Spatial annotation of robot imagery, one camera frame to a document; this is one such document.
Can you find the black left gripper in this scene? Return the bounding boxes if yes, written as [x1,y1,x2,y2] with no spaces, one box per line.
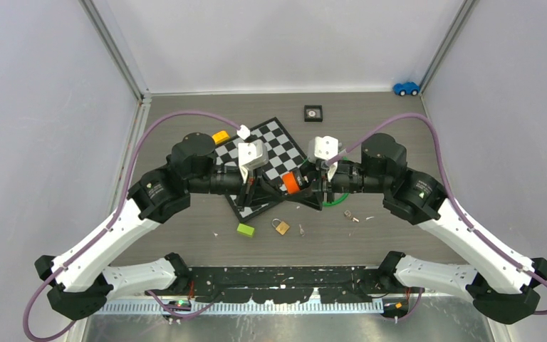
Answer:
[188,165,285,212]

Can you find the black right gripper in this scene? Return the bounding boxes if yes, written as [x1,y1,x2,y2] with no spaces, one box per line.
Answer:
[286,157,389,209]

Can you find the green cable lock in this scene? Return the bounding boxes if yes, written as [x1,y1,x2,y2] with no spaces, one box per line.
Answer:
[301,157,350,207]

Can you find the orange black padlock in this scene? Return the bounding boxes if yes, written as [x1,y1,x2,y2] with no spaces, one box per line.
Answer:
[281,169,309,195]

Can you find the silver cable lock keys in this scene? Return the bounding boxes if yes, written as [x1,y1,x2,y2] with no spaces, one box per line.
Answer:
[343,210,360,222]

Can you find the brass padlock with steel shackle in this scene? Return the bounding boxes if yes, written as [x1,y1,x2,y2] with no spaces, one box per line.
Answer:
[271,219,291,236]

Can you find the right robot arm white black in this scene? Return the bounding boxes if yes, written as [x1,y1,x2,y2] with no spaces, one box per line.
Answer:
[282,133,547,324]

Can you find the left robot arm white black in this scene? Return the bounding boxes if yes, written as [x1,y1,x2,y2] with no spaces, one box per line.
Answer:
[35,133,276,321]

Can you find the black square key tag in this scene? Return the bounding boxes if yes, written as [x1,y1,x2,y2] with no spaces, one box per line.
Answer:
[303,105,323,123]

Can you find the lime green block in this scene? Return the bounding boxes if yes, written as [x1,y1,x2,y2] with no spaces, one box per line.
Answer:
[236,223,255,238]

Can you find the black white chessboard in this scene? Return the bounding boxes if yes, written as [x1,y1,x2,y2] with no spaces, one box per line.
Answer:
[215,117,306,223]

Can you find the yellow toy block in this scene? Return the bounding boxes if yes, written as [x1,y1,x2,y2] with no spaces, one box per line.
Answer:
[212,130,231,145]

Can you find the blue toy car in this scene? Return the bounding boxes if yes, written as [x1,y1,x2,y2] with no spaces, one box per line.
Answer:
[392,81,420,96]

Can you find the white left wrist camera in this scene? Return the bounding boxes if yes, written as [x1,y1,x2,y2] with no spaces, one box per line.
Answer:
[237,125,269,184]

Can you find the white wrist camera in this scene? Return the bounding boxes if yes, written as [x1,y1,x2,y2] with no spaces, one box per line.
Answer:
[237,125,269,184]
[307,136,339,181]

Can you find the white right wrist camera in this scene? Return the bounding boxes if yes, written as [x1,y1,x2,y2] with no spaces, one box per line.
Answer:
[307,136,339,181]

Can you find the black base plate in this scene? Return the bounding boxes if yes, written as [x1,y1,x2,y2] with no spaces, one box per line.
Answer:
[153,266,420,304]

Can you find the aluminium frame rail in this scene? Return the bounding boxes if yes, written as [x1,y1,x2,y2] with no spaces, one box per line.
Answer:
[71,264,501,316]

